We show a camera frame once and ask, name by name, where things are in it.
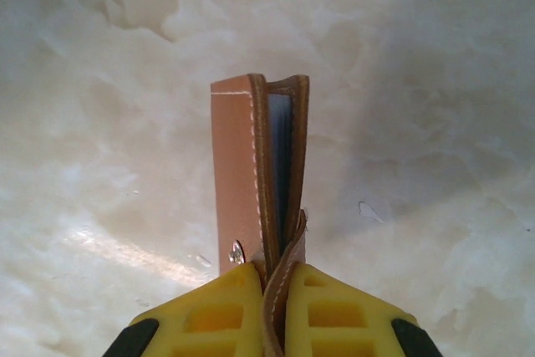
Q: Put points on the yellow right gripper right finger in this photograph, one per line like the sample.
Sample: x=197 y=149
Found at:
x=334 y=315

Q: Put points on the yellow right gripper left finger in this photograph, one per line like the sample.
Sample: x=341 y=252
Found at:
x=209 y=315

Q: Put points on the brown leather card holder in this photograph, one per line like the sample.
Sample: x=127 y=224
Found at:
x=234 y=164

